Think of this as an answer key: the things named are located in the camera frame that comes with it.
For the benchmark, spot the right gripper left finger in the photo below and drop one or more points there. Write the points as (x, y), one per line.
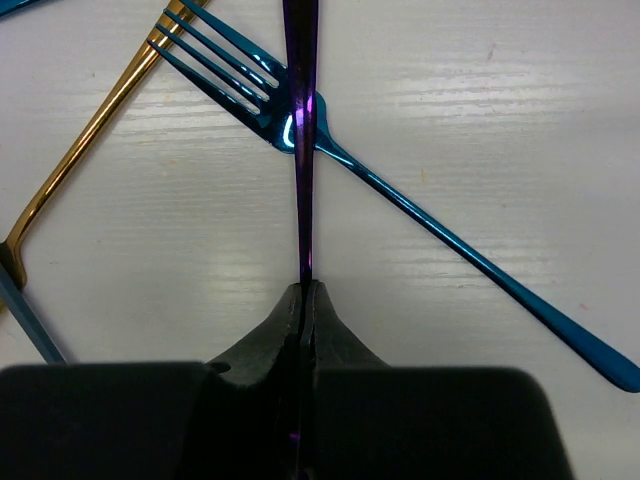
(263, 372)

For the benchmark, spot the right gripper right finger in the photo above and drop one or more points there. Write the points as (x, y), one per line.
(333, 364)

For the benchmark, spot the purple spoon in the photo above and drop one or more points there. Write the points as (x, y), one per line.
(301, 32)

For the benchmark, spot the blue fork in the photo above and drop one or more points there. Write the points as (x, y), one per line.
(256, 91)

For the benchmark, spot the blue chopstick diagonal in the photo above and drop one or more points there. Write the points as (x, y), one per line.
(26, 318)

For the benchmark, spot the gold fork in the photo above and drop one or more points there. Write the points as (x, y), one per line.
(138, 68)

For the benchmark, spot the blue chopstick horizontal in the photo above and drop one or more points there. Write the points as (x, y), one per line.
(9, 7)

